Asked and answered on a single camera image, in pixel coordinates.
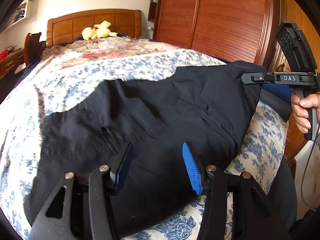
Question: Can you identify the white wall shelf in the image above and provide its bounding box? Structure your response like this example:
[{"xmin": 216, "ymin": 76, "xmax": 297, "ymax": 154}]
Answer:
[{"xmin": 2, "ymin": 0, "xmax": 33, "ymax": 32}]

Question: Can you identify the wooden headboard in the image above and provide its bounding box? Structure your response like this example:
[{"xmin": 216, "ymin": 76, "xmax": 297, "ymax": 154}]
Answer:
[{"xmin": 46, "ymin": 9, "xmax": 142, "ymax": 48}]

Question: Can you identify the wooden chair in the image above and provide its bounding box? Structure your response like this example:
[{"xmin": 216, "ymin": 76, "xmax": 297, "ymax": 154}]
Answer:
[{"xmin": 24, "ymin": 33, "xmax": 42, "ymax": 66}]

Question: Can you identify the wooden desk cabinet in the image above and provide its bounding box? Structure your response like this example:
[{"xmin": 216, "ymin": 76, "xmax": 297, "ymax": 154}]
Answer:
[{"xmin": 0, "ymin": 48, "xmax": 24, "ymax": 79}]

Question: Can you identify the folded grey garment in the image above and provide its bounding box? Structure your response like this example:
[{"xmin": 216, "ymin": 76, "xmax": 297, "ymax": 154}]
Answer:
[{"xmin": 260, "ymin": 89, "xmax": 292, "ymax": 122}]

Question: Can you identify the yellow plush toy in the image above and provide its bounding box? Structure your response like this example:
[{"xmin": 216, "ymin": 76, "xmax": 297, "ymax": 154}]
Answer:
[{"xmin": 82, "ymin": 21, "xmax": 118, "ymax": 40}]

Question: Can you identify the pink floral quilt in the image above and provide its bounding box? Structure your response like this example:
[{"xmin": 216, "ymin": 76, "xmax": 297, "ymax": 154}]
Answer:
[{"xmin": 40, "ymin": 36, "xmax": 178, "ymax": 69}]

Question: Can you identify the folded navy blue garment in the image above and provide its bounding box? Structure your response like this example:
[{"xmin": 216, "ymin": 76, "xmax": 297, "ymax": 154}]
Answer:
[{"xmin": 262, "ymin": 83, "xmax": 293, "ymax": 103}]

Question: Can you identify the wooden louvered wardrobe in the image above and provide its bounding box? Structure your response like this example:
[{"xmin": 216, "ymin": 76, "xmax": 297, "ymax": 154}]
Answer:
[{"xmin": 148, "ymin": 0, "xmax": 280, "ymax": 67}]

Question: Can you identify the person's right hand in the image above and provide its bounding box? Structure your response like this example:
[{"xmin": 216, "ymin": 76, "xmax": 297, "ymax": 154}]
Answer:
[{"xmin": 291, "ymin": 93, "xmax": 320, "ymax": 134}]

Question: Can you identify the black double-breasted coat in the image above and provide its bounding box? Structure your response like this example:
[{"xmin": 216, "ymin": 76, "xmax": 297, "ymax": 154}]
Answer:
[{"xmin": 24, "ymin": 61, "xmax": 265, "ymax": 237}]

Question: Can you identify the blue floral white bedspread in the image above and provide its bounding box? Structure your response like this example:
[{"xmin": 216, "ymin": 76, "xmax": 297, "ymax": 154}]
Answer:
[{"xmin": 1, "ymin": 49, "xmax": 288, "ymax": 239}]

